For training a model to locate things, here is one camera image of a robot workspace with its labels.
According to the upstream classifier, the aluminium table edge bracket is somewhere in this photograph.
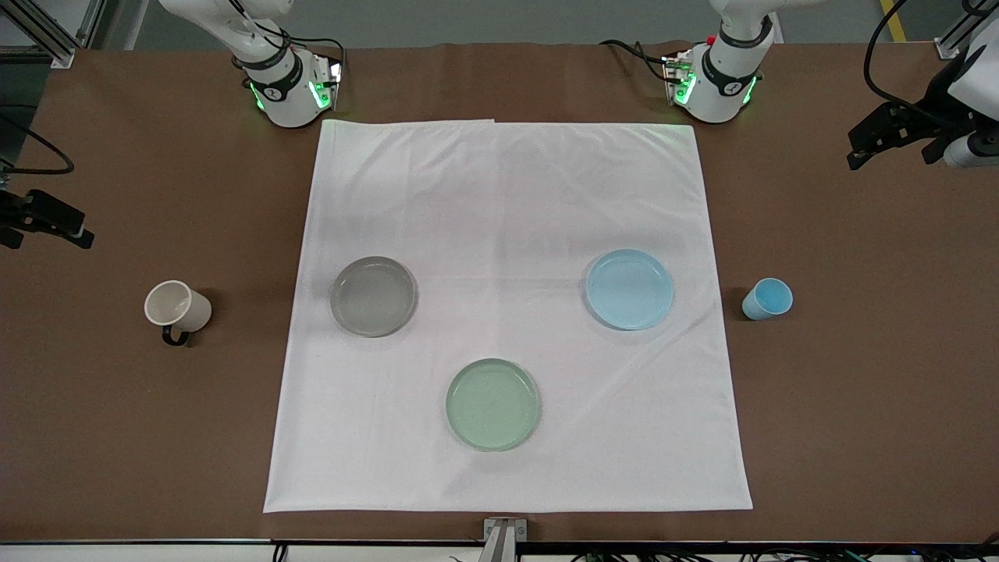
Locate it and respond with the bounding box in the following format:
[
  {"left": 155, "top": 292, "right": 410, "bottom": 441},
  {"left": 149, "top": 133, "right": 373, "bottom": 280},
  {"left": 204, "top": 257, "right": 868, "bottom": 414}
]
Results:
[{"left": 483, "top": 518, "right": 528, "bottom": 562}]

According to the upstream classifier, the light blue cup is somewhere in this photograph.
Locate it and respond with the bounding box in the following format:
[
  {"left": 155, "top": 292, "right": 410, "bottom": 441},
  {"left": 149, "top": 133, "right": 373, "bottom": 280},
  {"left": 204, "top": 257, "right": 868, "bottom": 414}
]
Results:
[{"left": 741, "top": 277, "right": 795, "bottom": 322}]

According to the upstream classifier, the black table edge rail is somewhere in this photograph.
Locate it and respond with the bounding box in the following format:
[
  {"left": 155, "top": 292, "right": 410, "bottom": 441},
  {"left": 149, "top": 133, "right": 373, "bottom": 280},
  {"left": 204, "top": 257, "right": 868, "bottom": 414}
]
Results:
[{"left": 0, "top": 539, "right": 999, "bottom": 557}]

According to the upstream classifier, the gray round plate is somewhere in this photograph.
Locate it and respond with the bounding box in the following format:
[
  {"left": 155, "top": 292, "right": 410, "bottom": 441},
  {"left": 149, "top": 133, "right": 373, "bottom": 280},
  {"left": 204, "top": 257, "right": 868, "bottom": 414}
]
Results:
[{"left": 329, "top": 256, "right": 418, "bottom": 339}]

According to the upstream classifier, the pale green round plate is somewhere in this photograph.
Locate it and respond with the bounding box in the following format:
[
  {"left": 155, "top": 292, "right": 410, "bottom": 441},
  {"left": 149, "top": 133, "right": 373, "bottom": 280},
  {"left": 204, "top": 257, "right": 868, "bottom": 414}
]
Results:
[{"left": 445, "top": 357, "right": 542, "bottom": 453}]

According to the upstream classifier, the light blue round plate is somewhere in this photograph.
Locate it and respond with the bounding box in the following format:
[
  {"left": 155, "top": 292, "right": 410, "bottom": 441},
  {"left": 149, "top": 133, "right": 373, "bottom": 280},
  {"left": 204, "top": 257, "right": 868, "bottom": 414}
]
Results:
[{"left": 585, "top": 248, "right": 675, "bottom": 332}]

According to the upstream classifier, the metal base connector box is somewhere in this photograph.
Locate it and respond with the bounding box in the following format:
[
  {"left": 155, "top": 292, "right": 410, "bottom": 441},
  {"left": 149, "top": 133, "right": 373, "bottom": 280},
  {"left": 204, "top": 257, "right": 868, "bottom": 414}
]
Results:
[
  {"left": 663, "top": 51, "right": 697, "bottom": 106},
  {"left": 311, "top": 53, "right": 344, "bottom": 110}
]

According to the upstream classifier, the white square cloth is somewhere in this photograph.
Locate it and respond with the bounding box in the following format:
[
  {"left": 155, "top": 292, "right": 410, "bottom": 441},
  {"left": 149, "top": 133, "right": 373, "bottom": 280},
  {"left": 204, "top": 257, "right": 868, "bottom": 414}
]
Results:
[{"left": 263, "top": 119, "right": 754, "bottom": 514}]

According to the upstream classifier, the black base cable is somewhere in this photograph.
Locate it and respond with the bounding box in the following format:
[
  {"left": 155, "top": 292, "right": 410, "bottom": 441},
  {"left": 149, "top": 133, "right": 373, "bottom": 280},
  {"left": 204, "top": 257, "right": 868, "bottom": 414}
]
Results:
[
  {"left": 293, "top": 35, "right": 346, "bottom": 67},
  {"left": 599, "top": 39, "right": 674, "bottom": 83}
]

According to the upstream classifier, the aluminium frame profile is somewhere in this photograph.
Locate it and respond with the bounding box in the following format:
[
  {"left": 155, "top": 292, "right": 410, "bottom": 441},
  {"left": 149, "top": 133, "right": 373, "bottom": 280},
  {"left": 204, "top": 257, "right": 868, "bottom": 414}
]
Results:
[
  {"left": 933, "top": 0, "right": 999, "bottom": 60},
  {"left": 0, "top": 0, "right": 79, "bottom": 69}
]

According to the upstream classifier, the brown table cover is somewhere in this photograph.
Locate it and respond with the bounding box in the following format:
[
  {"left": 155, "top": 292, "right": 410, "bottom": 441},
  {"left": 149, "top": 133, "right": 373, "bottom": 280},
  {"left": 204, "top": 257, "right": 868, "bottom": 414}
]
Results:
[{"left": 0, "top": 41, "right": 999, "bottom": 543}]

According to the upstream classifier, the white mug with black handle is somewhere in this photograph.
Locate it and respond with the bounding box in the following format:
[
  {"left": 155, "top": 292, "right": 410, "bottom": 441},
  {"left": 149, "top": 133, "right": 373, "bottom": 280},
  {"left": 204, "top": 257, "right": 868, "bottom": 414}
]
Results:
[{"left": 144, "top": 279, "right": 213, "bottom": 347}]

